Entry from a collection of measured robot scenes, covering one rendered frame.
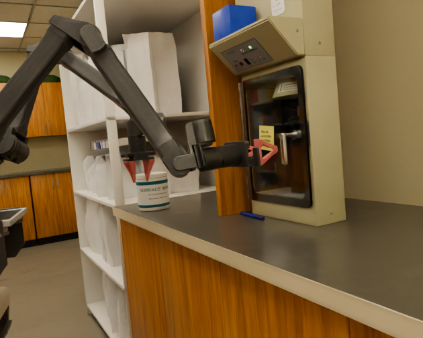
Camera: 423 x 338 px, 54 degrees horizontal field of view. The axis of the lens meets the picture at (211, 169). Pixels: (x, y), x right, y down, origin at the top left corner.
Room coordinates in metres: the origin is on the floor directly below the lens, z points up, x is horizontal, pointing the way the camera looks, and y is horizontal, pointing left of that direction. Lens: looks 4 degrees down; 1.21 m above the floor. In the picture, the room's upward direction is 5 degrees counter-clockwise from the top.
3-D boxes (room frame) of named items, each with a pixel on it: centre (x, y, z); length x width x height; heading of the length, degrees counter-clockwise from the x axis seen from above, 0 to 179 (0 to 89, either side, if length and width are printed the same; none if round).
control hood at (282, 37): (1.26, -0.15, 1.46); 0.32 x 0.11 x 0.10; 28
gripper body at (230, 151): (1.08, -0.05, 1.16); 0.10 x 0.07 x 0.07; 29
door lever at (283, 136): (1.17, -0.22, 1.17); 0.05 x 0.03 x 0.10; 118
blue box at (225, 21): (1.33, -0.11, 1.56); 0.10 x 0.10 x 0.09; 28
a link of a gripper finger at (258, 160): (1.08, -0.13, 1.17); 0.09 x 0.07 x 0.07; 119
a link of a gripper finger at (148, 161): (1.40, 0.23, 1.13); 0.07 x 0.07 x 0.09; 29
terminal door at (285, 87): (1.28, -0.20, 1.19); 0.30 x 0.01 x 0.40; 28
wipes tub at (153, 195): (1.73, 0.25, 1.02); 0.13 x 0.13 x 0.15
